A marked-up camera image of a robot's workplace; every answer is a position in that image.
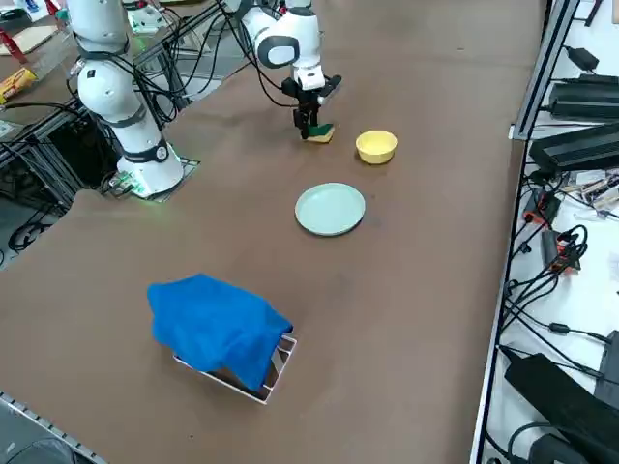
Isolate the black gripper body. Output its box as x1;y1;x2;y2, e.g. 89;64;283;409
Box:
281;72;343;113

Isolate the green and yellow sponge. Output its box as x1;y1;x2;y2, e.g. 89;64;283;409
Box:
302;122;337;146

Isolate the small yellow dish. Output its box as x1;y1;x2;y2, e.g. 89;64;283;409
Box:
355;130;398;166

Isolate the pale green plate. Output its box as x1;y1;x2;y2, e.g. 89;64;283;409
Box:
294;182;368;238

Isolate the blue cloth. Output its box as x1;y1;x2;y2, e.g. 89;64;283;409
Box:
146;273;294;392

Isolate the white metal rack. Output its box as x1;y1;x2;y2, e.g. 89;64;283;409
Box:
172;333;299;405

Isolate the black and orange adapter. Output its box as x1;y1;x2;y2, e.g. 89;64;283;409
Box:
540;229;584;276
523;189;562;227

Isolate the long black power brick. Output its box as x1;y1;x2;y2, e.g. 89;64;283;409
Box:
528;123;619;174

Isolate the ribbed black power brick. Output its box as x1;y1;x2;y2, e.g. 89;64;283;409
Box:
548;74;619;122

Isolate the small black adapter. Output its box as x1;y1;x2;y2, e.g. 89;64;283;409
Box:
563;45;601;73

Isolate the yellow snack packet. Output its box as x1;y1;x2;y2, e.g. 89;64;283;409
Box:
0;67;39;105

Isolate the large black box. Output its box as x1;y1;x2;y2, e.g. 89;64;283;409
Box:
504;352;619;464

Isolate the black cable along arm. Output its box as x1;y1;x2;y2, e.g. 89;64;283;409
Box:
110;0;296;127

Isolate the aluminium camera post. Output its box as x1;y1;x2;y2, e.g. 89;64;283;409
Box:
511;0;581;141

